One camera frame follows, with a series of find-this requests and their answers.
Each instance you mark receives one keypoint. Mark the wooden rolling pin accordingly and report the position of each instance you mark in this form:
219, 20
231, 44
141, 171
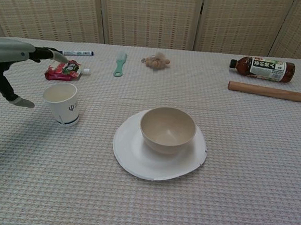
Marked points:
269, 91

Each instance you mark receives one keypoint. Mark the brown tea bottle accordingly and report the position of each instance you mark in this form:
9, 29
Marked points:
266, 69

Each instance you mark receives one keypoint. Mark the blue whiteboard marker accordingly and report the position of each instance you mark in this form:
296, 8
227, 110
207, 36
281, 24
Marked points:
78, 52

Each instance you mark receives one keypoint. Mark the beige bowl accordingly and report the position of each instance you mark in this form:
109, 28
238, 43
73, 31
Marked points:
167, 129

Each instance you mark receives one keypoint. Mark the white paper plate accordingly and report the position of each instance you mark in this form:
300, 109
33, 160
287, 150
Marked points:
133, 160

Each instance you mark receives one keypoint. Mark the small white paper cup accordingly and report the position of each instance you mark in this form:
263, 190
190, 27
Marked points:
64, 108

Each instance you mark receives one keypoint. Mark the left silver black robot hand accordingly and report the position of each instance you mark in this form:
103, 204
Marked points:
6, 50

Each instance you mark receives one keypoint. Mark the white woven tablecloth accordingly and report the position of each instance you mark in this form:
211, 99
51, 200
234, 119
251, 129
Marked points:
240, 164

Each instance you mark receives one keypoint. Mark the red snack pouch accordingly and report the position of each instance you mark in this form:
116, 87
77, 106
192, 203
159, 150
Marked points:
65, 72

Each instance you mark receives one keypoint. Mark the green plastic comb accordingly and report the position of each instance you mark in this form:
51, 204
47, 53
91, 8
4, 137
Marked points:
120, 63

